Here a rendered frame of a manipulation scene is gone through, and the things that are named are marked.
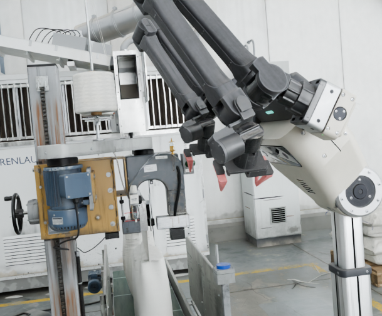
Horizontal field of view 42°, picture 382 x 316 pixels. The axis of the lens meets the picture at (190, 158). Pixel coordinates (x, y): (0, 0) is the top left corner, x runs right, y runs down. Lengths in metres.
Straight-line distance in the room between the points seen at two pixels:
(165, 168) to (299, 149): 0.86
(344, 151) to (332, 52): 5.46
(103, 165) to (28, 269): 3.03
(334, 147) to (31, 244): 3.91
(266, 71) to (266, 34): 5.40
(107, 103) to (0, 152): 3.08
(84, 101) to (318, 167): 0.94
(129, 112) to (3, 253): 1.82
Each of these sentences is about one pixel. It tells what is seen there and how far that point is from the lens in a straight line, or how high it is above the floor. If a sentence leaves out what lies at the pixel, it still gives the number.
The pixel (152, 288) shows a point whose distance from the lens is 2.46.
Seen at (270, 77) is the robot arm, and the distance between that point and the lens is 1.20.
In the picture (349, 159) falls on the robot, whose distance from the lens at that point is 1.50.
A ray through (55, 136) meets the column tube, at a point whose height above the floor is 1.45.
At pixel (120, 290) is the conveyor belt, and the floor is 0.38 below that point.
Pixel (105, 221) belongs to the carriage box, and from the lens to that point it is 2.15.
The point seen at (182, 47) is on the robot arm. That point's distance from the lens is 1.19.
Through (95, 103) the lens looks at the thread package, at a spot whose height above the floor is 1.56.
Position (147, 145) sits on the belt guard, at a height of 1.38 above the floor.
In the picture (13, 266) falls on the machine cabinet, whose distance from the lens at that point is 5.06.
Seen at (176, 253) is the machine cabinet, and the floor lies 0.23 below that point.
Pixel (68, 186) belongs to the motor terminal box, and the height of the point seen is 1.26.
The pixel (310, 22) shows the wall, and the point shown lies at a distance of 6.84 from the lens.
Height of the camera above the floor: 1.42
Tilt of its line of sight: 3 degrees down
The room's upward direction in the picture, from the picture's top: 5 degrees counter-clockwise
